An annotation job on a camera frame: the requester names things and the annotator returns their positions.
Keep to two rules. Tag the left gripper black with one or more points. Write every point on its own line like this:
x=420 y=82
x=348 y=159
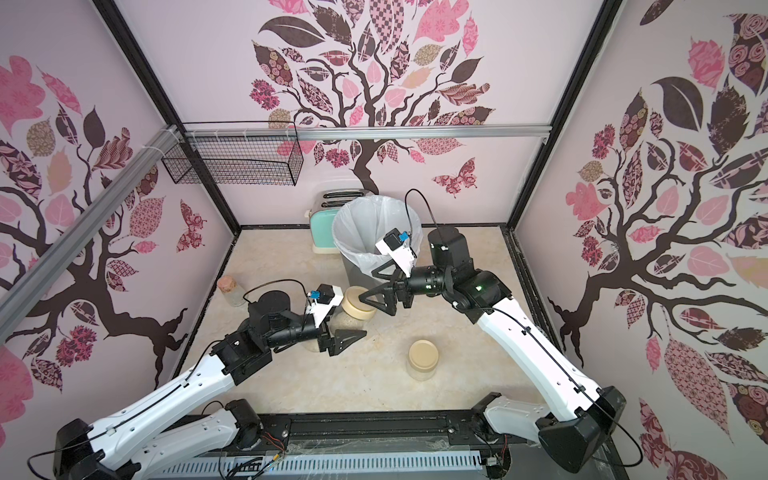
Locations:
x=336 y=342

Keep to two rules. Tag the aluminium rail back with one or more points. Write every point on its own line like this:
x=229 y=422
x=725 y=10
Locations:
x=372 y=132

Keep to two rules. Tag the black wire basket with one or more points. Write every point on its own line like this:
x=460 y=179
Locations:
x=260 y=152

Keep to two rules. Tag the grey trash bin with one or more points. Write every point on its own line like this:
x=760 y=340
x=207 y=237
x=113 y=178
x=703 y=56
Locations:
x=360 y=273

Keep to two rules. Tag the white slotted cable duct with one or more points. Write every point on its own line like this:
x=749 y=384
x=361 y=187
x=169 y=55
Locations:
x=326 y=466

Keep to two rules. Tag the aluminium rail left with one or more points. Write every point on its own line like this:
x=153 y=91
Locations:
x=26 y=293

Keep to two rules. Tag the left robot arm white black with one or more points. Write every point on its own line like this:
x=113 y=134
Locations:
x=145 y=438

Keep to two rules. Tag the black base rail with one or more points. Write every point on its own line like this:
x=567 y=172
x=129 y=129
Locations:
x=413 y=431

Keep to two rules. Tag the white trash bag liner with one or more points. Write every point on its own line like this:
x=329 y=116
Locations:
x=361 y=223

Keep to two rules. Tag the small jar pink lid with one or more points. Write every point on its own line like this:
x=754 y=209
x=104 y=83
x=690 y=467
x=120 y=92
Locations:
x=231 y=290

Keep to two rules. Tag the aluminium rail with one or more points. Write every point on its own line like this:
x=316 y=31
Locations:
x=26 y=293
x=372 y=132

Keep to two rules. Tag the mint green toaster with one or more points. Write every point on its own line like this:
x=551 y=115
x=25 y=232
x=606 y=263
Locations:
x=322 y=214

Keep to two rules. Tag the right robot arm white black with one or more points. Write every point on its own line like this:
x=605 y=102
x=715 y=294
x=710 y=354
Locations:
x=576 y=416

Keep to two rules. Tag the glass jar tan lid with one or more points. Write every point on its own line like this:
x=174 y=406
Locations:
x=311 y=346
x=352 y=315
x=422 y=360

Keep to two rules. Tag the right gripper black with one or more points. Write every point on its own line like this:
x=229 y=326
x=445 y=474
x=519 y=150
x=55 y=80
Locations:
x=399 y=288

